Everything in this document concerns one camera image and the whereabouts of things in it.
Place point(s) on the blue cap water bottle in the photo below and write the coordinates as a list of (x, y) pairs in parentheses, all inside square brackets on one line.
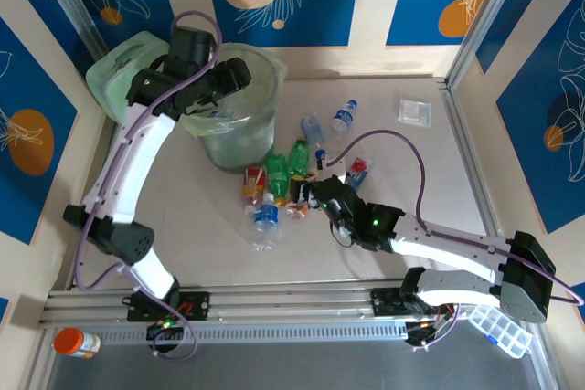
[(343, 118)]

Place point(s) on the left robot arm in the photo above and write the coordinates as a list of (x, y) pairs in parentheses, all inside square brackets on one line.
[(132, 166)]

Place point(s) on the aluminium mounting rail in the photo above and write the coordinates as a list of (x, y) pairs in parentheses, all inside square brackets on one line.
[(297, 291)]

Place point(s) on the small clear plastic box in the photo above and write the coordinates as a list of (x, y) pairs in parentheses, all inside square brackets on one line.
[(414, 111)]

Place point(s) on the aluminium frame post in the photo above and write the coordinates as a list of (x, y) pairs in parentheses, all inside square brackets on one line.
[(480, 20), (73, 2)]

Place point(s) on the red yellow label bottle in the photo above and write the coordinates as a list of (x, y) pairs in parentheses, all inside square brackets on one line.
[(252, 182)]

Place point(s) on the right base control board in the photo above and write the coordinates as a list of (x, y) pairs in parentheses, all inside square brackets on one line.
[(422, 333)]

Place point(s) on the clear compartment organiser box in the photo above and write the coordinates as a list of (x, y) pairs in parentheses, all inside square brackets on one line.
[(503, 333)]

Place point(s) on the crushed clear bottle blue label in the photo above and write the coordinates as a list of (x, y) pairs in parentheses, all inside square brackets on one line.
[(313, 130)]

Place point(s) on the orange label bottle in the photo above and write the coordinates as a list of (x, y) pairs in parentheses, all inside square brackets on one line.
[(299, 212)]

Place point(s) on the translucent bin with green liner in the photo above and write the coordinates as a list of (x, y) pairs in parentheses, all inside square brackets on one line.
[(256, 102)]

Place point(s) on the blue red label bottle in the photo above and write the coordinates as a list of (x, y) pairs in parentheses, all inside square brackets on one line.
[(355, 178)]

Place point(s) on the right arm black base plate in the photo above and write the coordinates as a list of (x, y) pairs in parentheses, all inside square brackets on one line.
[(384, 301)]

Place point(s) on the blue label bottle white cap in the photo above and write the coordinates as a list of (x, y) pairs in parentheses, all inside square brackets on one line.
[(266, 216), (226, 112)]

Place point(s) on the base control board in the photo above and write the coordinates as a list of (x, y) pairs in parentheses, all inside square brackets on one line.
[(422, 333), (164, 328)]

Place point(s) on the green bottle yellow cap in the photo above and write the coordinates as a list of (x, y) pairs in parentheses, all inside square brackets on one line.
[(276, 176), (299, 156)]

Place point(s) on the pale green lunch box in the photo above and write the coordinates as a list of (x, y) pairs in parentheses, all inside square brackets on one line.
[(114, 84)]

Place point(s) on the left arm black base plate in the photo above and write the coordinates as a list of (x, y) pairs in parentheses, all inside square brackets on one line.
[(196, 305)]

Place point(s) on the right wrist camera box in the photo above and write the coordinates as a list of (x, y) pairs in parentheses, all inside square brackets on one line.
[(330, 166)]

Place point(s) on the aluminium table side rail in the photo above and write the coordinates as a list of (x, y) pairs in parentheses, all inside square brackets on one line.
[(459, 148)]

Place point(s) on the jar with orange lid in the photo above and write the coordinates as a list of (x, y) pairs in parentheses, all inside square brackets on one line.
[(73, 342)]

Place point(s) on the left base control board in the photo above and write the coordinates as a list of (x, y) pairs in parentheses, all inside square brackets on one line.
[(164, 328)]

